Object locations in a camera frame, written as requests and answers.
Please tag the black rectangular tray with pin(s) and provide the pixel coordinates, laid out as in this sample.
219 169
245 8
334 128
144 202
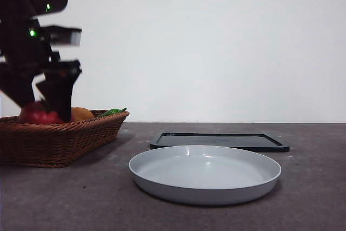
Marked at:
175 139

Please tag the green pepper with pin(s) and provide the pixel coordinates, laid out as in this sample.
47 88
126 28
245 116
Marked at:
113 112

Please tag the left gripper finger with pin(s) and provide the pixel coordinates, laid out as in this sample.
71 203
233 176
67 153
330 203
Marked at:
16 85
59 90

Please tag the brown wicker basket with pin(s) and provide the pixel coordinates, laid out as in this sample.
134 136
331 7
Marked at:
54 144

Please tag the grey round plate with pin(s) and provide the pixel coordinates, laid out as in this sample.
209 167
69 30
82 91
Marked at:
205 177

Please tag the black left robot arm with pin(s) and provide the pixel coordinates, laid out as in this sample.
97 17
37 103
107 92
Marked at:
19 3

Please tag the red tomato with green stem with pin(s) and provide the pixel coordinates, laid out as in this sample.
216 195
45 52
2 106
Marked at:
35 116

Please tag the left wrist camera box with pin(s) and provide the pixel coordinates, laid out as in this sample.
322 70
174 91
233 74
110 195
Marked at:
65 36

